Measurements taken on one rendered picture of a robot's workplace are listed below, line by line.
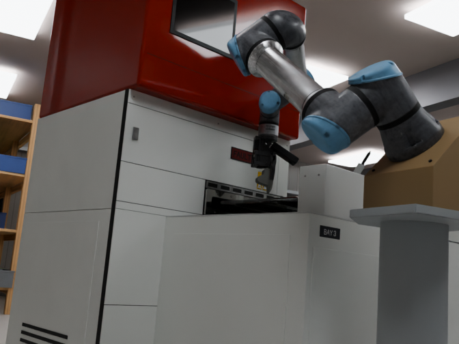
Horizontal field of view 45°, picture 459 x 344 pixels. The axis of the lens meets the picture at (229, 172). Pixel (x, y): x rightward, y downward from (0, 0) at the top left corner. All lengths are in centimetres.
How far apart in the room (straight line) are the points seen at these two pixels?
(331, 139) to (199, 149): 81
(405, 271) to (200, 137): 98
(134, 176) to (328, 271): 72
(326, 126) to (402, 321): 48
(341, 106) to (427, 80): 527
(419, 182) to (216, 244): 66
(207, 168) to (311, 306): 78
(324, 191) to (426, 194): 32
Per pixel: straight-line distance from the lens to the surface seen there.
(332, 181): 155
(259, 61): 158
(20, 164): 678
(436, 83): 650
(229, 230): 167
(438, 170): 133
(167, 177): 193
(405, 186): 136
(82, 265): 194
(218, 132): 211
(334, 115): 134
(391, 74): 138
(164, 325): 188
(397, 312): 137
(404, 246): 136
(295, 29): 168
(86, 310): 190
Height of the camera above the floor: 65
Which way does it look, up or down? 10 degrees up
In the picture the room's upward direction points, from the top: 5 degrees clockwise
